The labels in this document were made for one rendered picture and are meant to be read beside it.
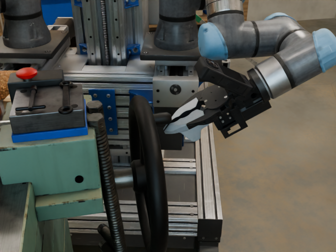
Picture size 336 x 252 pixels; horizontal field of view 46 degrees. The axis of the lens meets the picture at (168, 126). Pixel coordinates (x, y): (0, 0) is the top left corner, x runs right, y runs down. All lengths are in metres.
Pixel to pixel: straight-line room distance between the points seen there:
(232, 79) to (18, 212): 0.42
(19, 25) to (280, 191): 1.36
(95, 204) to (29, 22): 0.85
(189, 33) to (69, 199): 0.79
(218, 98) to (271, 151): 1.53
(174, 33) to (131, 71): 0.21
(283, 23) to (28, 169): 0.57
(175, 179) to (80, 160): 1.12
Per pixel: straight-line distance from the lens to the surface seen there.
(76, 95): 0.58
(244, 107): 0.80
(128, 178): 0.70
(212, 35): 0.80
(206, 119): 0.75
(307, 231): 1.84
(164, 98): 1.19
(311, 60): 0.78
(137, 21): 1.45
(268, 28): 0.84
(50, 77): 0.63
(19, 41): 1.35
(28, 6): 1.34
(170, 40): 1.25
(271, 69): 0.77
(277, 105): 2.76
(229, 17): 0.82
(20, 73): 0.62
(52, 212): 0.60
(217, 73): 0.71
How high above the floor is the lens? 1.25
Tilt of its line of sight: 31 degrees down
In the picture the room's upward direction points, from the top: straight up
